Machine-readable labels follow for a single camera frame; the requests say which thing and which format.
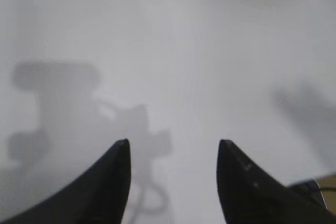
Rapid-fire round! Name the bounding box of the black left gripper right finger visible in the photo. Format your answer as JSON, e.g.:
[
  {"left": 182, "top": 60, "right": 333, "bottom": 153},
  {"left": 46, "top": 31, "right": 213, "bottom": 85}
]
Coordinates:
[{"left": 216, "top": 140, "right": 335, "bottom": 223}]

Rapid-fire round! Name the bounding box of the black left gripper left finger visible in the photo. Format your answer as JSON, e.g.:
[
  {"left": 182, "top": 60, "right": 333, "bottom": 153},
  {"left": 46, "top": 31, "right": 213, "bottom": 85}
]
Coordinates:
[{"left": 4, "top": 139, "right": 131, "bottom": 223}]

